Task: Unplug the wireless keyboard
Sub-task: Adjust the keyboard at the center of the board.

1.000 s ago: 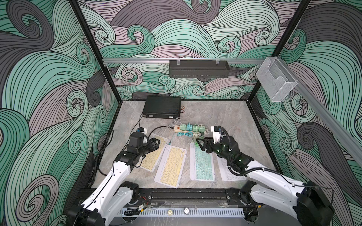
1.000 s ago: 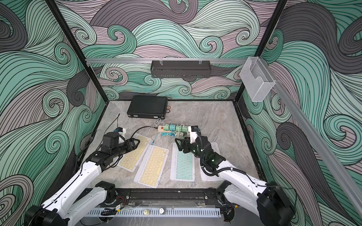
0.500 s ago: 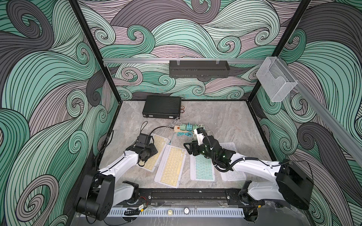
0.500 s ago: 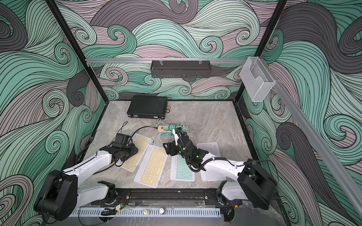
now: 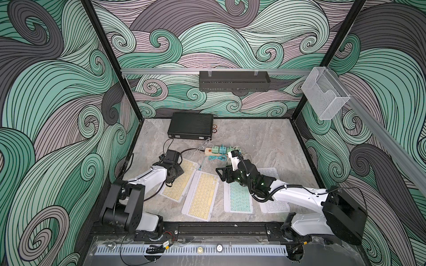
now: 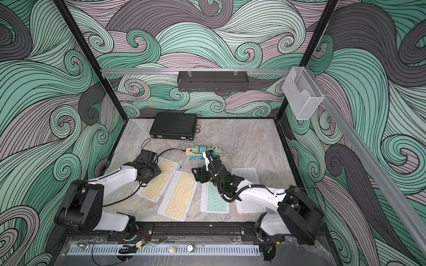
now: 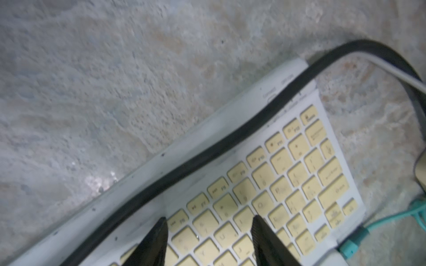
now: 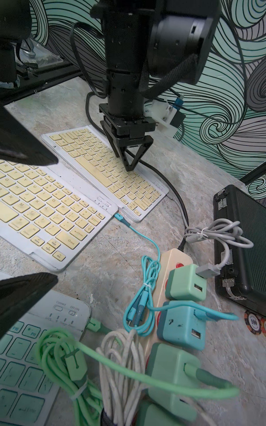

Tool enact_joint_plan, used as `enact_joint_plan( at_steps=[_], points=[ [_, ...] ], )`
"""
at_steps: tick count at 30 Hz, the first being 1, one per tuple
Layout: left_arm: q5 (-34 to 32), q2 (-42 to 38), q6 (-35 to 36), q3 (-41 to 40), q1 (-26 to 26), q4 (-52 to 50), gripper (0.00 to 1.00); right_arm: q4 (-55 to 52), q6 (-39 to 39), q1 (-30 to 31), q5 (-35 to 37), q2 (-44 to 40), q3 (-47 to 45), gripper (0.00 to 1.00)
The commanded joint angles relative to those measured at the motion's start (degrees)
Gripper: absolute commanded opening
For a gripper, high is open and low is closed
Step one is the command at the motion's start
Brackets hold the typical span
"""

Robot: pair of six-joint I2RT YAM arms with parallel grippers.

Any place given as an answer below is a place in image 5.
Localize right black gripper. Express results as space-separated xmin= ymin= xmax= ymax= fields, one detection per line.
xmin=215 ymin=164 xmax=254 ymax=190

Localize yellow wireless keyboard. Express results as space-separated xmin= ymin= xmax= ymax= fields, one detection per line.
xmin=160 ymin=159 xmax=199 ymax=202
xmin=181 ymin=170 xmax=220 ymax=222

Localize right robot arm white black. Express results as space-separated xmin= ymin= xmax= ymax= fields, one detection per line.
xmin=215 ymin=159 xmax=367 ymax=246

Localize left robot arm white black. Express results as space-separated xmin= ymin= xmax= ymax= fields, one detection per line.
xmin=99 ymin=150 xmax=184 ymax=234

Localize black computer box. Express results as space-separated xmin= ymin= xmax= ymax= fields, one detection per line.
xmin=168 ymin=112 xmax=214 ymax=140

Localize black power cable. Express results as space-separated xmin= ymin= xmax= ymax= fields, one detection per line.
xmin=142 ymin=147 xmax=206 ymax=202

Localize teal charging cable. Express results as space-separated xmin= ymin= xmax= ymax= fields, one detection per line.
xmin=199 ymin=154 xmax=229 ymax=171

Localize green wireless keyboard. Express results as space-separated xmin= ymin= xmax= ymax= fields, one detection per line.
xmin=224 ymin=182 xmax=254 ymax=214

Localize white wireless keyboard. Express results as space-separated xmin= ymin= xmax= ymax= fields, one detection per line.
xmin=257 ymin=167 xmax=291 ymax=214

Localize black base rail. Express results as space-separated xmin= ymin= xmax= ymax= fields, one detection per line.
xmin=89 ymin=221 xmax=357 ymax=242

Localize white slotted cable duct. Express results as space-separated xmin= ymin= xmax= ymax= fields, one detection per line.
xmin=94 ymin=244 xmax=288 ymax=257

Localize black wall shelf tray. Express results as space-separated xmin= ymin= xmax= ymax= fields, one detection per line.
xmin=199 ymin=70 xmax=271 ymax=93

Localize aluminium wall rail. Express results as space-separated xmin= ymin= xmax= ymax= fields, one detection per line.
xmin=121 ymin=68 xmax=312 ymax=76

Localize clear acrylic wall holder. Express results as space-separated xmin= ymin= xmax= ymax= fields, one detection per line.
xmin=301 ymin=66 xmax=351 ymax=120

